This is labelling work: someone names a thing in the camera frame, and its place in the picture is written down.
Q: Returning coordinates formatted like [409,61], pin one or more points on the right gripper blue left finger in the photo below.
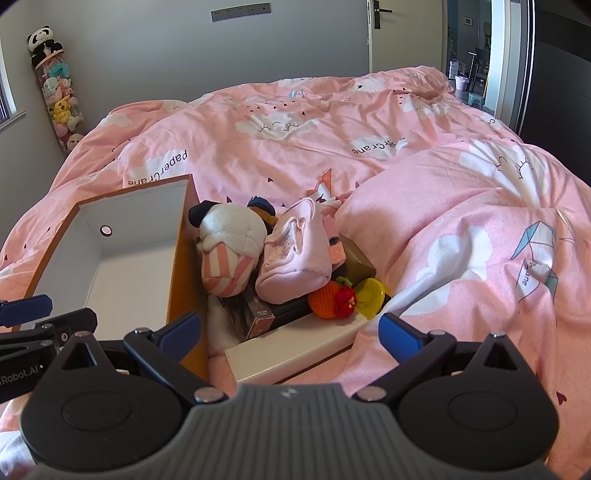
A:
[160,352]

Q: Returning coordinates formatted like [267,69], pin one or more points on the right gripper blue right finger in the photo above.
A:
[420,356]

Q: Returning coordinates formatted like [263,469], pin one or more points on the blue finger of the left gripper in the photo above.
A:
[18,312]

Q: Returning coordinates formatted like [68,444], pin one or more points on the yellow plastic toy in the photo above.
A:
[371,296]

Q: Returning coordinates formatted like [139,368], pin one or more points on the orange red knitted fruit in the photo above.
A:
[334,301]

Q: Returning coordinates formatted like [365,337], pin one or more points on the photo card box dark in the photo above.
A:
[249,315]

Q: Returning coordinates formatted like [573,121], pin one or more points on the gold brown small box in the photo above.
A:
[357,266]

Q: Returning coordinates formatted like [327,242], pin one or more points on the long white box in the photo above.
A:
[281,354]

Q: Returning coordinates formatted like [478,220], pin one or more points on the black textured box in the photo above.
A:
[289,312]

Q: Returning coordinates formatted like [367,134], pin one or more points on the panda plush striped cup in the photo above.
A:
[230,242]

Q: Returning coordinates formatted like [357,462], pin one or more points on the pink fabric pouch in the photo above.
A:
[295,256]

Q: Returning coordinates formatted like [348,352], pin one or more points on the duck plush blue cap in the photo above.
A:
[265,210]

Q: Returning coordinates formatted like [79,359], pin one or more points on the orange white cardboard box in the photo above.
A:
[130,256]

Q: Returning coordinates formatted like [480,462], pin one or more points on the pink cloud pattern duvet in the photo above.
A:
[471,229]

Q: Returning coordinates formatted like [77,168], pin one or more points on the plush toy hanging tube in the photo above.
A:
[61,102]

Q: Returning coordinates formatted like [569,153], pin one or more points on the panda plush on tube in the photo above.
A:
[42,44]

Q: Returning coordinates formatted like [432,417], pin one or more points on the window with frame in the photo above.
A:
[9,112]

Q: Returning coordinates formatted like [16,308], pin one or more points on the white door with handle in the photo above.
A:
[407,33]

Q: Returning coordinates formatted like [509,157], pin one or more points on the grey wall socket strip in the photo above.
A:
[240,11]

